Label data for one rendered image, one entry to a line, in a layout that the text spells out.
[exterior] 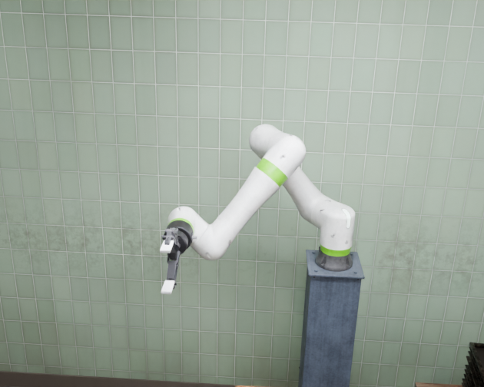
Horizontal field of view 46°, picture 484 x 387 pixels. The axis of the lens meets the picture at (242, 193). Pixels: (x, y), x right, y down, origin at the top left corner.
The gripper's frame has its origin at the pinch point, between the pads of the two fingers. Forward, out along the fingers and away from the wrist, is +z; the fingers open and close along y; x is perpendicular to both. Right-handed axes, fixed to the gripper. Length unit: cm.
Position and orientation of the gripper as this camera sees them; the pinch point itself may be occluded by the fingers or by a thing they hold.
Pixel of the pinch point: (166, 270)
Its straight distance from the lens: 170.7
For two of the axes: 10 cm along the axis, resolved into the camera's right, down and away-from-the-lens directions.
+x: -10.0, -0.4, 0.4
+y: -0.2, 9.3, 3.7
